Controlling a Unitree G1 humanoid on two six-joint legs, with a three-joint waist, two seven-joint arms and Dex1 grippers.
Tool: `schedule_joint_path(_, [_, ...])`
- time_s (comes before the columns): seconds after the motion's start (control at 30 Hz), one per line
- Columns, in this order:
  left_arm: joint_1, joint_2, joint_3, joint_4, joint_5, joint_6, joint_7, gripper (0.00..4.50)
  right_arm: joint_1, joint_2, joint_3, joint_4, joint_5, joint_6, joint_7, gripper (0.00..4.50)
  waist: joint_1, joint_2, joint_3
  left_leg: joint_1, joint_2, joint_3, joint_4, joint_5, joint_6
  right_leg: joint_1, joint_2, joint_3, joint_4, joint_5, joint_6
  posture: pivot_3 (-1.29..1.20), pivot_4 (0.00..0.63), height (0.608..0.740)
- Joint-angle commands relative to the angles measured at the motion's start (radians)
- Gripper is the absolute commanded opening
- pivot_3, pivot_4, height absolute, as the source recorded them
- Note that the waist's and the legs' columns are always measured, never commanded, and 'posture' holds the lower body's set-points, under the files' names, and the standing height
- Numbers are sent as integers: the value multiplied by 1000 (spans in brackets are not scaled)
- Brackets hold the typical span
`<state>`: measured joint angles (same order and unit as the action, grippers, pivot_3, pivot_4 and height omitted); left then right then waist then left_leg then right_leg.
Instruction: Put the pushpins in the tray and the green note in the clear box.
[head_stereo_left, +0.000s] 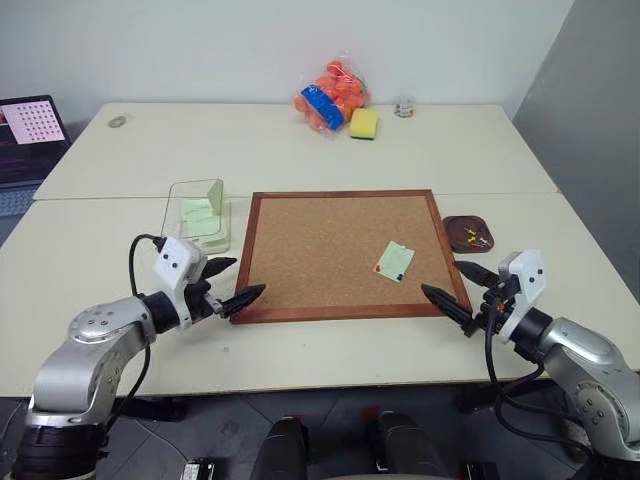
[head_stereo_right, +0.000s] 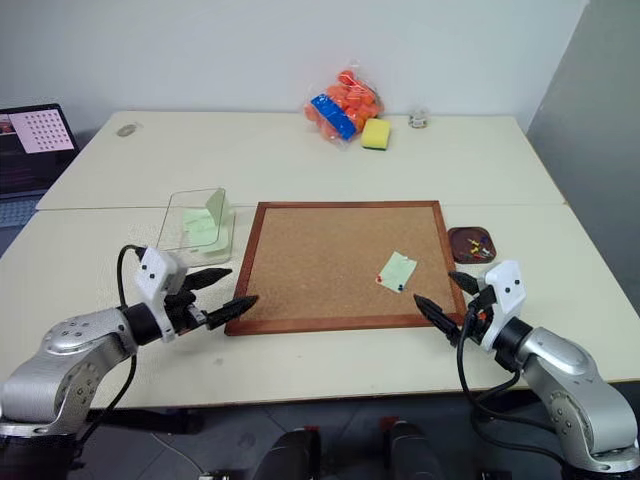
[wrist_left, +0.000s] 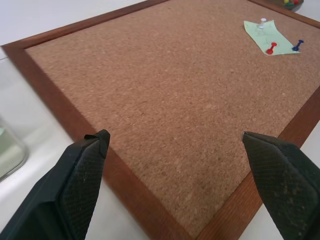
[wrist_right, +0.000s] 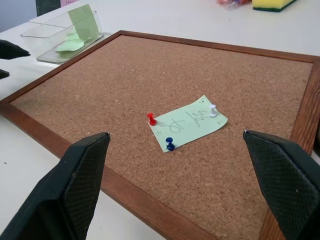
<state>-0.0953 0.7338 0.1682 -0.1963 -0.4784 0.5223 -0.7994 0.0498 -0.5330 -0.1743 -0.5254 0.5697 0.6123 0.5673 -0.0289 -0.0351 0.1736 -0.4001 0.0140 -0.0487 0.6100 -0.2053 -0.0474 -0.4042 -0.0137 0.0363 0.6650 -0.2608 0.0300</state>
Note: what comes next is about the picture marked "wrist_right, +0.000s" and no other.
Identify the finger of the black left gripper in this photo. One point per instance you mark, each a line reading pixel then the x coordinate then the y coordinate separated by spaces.
pixel 3 74
pixel 12 50

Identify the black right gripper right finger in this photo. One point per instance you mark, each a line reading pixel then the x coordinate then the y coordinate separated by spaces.
pixel 287 185

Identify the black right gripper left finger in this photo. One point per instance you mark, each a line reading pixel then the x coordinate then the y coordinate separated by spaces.
pixel 62 190

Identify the flat green sticky note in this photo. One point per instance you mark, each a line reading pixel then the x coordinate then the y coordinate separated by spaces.
pixel 83 22

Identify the white push pin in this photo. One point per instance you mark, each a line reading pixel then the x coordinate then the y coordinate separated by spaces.
pixel 212 110

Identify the red push pin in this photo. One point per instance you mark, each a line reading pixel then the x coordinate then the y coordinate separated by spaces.
pixel 151 119

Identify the green scribbled sticky note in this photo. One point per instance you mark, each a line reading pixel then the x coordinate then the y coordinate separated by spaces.
pixel 190 125

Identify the blue push pin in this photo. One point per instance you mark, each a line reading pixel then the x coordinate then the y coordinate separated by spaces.
pixel 170 144

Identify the wooden framed cork board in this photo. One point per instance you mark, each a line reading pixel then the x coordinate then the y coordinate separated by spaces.
pixel 155 82

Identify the clear plastic tray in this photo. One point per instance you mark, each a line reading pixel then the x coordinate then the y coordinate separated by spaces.
pixel 50 37

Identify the dark chair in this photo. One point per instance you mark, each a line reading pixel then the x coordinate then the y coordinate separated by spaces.
pixel 47 6

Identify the yellow green sponge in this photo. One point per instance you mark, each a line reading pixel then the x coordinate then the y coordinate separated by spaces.
pixel 271 4

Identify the bag of colourful items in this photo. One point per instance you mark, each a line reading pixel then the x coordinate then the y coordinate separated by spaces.
pixel 231 3

